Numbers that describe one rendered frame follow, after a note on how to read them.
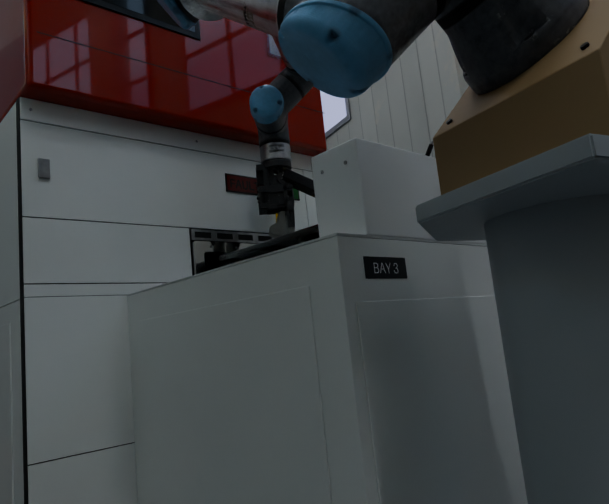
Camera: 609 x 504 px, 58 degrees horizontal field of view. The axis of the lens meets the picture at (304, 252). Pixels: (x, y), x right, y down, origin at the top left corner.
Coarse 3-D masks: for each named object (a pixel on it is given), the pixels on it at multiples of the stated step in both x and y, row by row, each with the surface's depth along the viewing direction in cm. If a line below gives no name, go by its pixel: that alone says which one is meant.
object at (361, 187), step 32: (320, 160) 81; (352, 160) 76; (384, 160) 80; (416, 160) 85; (320, 192) 81; (352, 192) 76; (384, 192) 78; (416, 192) 84; (320, 224) 81; (352, 224) 76; (384, 224) 77; (416, 224) 82
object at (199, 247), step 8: (192, 248) 128; (200, 248) 128; (208, 248) 129; (216, 248) 131; (224, 248) 133; (232, 248) 134; (240, 248) 136; (192, 256) 127; (200, 256) 128; (192, 264) 127; (200, 264) 127; (200, 272) 127
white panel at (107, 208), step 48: (48, 144) 110; (96, 144) 117; (144, 144) 125; (192, 144) 133; (240, 144) 144; (48, 192) 108; (96, 192) 115; (144, 192) 122; (192, 192) 131; (240, 192) 140; (48, 240) 106; (96, 240) 113; (144, 240) 120; (192, 240) 129; (48, 288) 105; (96, 288) 111; (144, 288) 118
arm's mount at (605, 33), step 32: (608, 0) 56; (576, 32) 56; (608, 32) 50; (544, 64) 56; (576, 64) 50; (608, 64) 49; (480, 96) 65; (512, 96) 57; (544, 96) 53; (576, 96) 50; (608, 96) 48; (448, 128) 65; (480, 128) 61; (512, 128) 57; (544, 128) 53; (576, 128) 50; (608, 128) 48; (448, 160) 65; (480, 160) 61; (512, 160) 57
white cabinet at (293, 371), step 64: (320, 256) 72; (384, 256) 75; (448, 256) 86; (128, 320) 114; (192, 320) 95; (256, 320) 81; (320, 320) 72; (384, 320) 72; (448, 320) 82; (192, 384) 94; (256, 384) 81; (320, 384) 71; (384, 384) 70; (448, 384) 79; (192, 448) 93; (256, 448) 80; (320, 448) 70; (384, 448) 68; (448, 448) 77; (512, 448) 88
